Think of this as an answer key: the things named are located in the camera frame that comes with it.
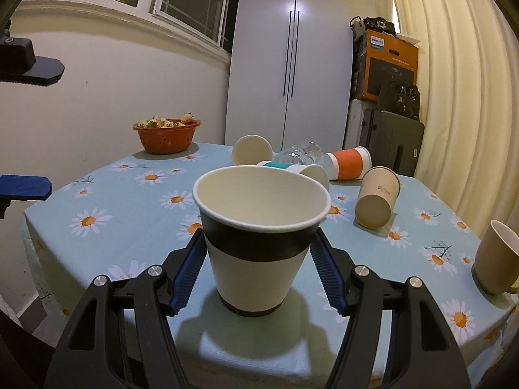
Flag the teal sleeved white paper cup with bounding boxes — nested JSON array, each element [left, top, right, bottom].
[[257, 161, 329, 190]]

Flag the white double door cabinet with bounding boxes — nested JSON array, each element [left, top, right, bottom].
[[224, 0, 377, 152]]

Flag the daisy pattern blue tablecloth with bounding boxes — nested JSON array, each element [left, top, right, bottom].
[[26, 144, 518, 388]]

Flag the clear glass tumbler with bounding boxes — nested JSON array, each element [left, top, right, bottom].
[[273, 141, 324, 165]]

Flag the beige kraft paper cup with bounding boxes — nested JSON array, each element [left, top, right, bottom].
[[355, 166, 401, 229]]

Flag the mushrooms in bowl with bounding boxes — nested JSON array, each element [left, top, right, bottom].
[[136, 112, 194, 128]]

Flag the black bag on box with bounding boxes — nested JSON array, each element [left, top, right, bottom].
[[350, 16, 397, 37]]

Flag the dark grey suitcase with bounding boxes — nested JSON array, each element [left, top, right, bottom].
[[343, 99, 425, 177]]

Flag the beige ceramic mug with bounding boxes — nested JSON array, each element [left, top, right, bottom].
[[472, 219, 519, 295]]

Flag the red colander bowl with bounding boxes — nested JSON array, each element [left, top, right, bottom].
[[133, 120, 201, 155]]

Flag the orange black cardboard box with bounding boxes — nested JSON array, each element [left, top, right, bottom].
[[351, 30, 419, 102]]

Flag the orange sleeved white paper cup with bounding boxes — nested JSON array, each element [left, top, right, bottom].
[[324, 146, 372, 181]]

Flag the pink striped white paper cup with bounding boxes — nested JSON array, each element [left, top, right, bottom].
[[231, 135, 273, 165]]

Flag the cream curtain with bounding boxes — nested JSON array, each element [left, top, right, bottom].
[[394, 0, 518, 234]]

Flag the dark brown handbag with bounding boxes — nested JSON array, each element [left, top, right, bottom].
[[377, 80, 420, 120]]

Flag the black banded white paper cup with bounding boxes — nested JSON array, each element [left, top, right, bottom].
[[193, 165, 332, 317]]

